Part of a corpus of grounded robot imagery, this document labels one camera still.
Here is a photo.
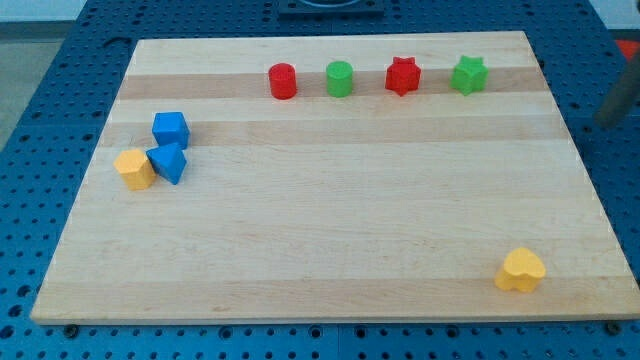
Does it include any red star block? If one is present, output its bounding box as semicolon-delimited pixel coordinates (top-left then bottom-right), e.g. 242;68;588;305
385;57;422;96

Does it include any green star block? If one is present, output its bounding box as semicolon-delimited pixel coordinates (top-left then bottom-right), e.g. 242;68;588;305
450;55;489;96

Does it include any wooden board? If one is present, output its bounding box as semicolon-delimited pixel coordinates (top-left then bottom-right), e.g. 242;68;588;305
31;31;639;325

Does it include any green cylinder block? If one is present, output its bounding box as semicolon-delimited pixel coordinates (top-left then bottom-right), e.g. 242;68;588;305
326;61;353;98

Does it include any red cylinder block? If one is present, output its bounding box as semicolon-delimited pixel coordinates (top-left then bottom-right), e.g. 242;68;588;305
268;63;297;100

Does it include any blue triangular prism block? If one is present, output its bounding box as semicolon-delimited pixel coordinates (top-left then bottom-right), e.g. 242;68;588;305
146;143;187;185

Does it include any blue cube block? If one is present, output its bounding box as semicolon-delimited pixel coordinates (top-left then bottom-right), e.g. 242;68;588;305
152;112;190;149

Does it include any yellow hexagon block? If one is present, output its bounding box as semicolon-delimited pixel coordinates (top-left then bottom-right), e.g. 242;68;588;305
113;149;156;191

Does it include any yellow heart block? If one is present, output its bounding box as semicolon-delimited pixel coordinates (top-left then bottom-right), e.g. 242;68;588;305
494;247;546;293

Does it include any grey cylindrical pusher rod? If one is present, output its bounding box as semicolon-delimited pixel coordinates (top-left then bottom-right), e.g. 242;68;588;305
594;51;639;128

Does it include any red object at edge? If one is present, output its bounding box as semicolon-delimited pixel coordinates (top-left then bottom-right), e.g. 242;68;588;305
615;39;640;61

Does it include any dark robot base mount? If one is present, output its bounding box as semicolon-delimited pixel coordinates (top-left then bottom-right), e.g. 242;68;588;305
277;0;385;18

